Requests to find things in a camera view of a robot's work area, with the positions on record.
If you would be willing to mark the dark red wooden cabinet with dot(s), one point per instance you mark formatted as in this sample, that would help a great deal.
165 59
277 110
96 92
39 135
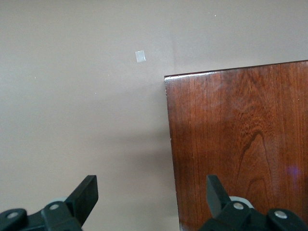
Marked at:
240 132

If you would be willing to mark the brown paper table cover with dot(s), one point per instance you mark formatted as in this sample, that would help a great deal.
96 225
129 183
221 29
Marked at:
72 96

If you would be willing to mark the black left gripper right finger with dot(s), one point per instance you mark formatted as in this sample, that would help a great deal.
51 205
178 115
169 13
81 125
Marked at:
215 197

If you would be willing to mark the small square tape patch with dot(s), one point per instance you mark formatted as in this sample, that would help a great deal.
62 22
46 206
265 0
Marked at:
140 56

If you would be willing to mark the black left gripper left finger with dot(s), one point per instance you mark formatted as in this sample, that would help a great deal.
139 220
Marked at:
84 197

